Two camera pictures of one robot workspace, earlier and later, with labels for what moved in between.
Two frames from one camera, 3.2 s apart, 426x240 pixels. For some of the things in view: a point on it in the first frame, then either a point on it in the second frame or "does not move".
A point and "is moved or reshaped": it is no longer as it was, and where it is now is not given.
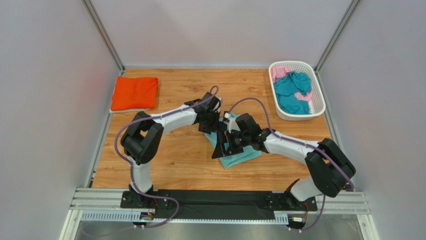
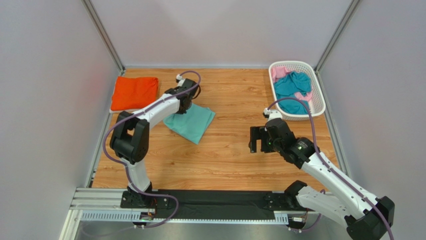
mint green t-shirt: x=249 y=152 is moved or reshaped
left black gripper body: x=211 y=122 → x=184 y=110
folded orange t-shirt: x=131 y=93 does not move
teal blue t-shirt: x=287 y=87 does not move
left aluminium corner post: x=92 y=14 does not move
